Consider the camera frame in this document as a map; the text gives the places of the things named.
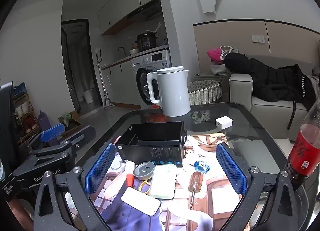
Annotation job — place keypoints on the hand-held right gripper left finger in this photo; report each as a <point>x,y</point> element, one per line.
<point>100,168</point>

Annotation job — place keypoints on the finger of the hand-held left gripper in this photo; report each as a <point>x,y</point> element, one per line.
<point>82,133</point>
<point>52,130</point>

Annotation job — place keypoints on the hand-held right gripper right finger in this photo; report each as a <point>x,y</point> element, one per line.
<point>231,171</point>

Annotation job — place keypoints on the red marker pen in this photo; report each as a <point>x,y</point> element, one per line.
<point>129,171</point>

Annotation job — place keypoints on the blue plastic wrapper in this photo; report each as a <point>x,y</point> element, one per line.
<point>201,166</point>

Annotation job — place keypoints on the small yellow plastic clip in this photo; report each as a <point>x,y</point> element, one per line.
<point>144,185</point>

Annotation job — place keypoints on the black cardboard box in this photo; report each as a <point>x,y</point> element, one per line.
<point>150,154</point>

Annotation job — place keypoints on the white power bank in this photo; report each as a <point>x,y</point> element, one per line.
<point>141,201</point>

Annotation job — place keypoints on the yellow-green plastic container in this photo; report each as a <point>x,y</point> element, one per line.
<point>162,182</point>

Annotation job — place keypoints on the purple bag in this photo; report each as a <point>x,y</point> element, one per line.
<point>43,123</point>

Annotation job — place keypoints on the brown cardboard box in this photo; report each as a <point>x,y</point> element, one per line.
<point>72,120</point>

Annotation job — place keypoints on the small round clear lid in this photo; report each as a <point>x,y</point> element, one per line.
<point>117,165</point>

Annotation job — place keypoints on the shoe rack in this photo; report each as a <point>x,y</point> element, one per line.
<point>25,115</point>

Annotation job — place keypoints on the white waste bin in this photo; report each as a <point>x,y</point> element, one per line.
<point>88,97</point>

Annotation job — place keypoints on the white charger adapter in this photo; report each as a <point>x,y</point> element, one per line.
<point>223,122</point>

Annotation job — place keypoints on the flat mop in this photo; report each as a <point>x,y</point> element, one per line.
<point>101,80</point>

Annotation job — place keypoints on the spotted black white object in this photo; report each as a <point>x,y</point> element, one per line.
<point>201,116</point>

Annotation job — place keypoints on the white kitchen base cabinets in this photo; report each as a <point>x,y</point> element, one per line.
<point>120,83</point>

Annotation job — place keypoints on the beige sofa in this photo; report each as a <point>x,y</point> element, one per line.
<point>265,112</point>

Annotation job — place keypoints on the cola bottle red label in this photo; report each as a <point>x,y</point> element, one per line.
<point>303,150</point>

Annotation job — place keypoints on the white wicker basket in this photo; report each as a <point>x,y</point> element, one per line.
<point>205,93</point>

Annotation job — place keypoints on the kitchen faucet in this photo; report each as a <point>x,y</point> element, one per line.
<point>124,50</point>

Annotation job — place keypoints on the white bowl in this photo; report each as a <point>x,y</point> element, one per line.
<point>134,51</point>

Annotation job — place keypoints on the white electric kettle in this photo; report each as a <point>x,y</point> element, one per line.
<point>175,90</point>

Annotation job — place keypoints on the black padded jacket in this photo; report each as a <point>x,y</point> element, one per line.
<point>270,78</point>

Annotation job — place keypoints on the white washing machine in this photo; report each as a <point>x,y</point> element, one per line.
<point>160,58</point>

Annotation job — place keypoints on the black pressure cooker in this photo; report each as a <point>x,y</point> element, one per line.
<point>147,42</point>

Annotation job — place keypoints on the pink cushion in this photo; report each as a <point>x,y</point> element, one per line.
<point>214,54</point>

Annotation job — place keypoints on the patterned plush cushion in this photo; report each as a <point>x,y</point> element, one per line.
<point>228,50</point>

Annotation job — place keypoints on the range hood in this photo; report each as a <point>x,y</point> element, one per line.
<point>143,9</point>

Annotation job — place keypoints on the dark door frame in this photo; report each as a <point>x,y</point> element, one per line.
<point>65,65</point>

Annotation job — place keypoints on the white wall cabinets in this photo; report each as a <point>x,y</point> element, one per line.
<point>117,10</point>

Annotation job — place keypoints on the white wall switch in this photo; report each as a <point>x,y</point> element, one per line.
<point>258,38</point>

